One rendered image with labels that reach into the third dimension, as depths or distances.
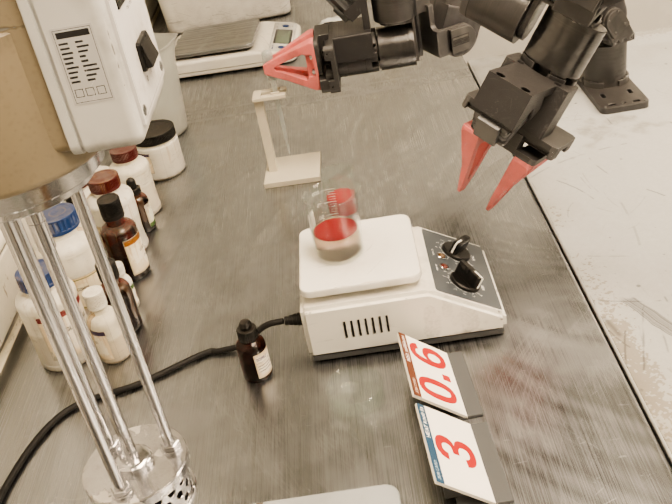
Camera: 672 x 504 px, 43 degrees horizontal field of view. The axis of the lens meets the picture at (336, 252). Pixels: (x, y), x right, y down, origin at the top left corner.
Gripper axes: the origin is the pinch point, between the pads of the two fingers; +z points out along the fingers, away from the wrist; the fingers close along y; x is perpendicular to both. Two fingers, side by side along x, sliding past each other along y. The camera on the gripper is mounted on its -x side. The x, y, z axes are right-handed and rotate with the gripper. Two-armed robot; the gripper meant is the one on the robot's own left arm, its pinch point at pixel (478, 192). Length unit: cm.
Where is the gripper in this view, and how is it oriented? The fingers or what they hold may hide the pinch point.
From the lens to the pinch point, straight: 87.2
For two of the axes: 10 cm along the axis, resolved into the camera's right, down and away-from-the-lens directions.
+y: 7.8, 5.6, -2.9
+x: 5.1, -2.8, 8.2
